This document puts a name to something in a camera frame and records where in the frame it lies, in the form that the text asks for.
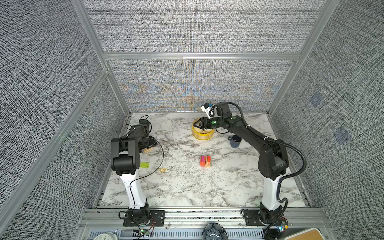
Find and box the aluminium front rail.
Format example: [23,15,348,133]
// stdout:
[79,208,331,229]

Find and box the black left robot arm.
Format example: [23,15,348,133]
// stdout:
[110,119,156,226]

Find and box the plain natural wood block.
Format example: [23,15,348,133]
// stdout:
[205,156,211,168]

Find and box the yellow bamboo steamer basket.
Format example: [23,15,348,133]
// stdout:
[192,119,215,141]

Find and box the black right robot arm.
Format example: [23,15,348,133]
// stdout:
[193,102,307,225]

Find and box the long natural wood block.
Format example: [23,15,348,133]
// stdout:
[142,147,154,153]

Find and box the black round knob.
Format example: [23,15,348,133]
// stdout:
[201,223,229,240]

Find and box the wooden board corner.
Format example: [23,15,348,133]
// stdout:
[284,228,325,240]

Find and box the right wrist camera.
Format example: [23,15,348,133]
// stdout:
[201,103,215,119]

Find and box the dark blue mug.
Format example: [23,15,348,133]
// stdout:
[228,135,242,148]

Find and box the white clock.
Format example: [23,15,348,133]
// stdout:
[94,232,119,240]

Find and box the orange wood block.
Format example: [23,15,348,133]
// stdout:
[200,156,206,167]

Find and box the green wood block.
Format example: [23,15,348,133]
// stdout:
[140,162,150,169]

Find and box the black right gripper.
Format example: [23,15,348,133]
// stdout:
[193,117,224,130]

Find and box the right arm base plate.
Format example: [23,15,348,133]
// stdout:
[241,209,268,227]

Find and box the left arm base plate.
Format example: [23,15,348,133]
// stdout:
[123,209,166,227]

